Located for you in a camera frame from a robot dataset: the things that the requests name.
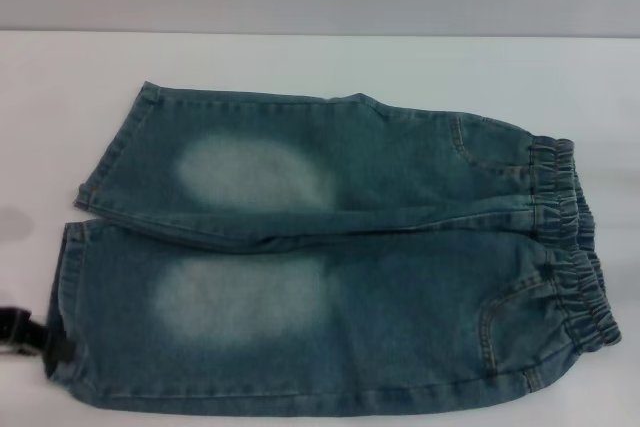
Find blue denim shorts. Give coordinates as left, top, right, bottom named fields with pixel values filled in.
left=45, top=79, right=624, bottom=416

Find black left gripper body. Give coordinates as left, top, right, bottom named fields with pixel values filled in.
left=0, top=303, right=33, bottom=360

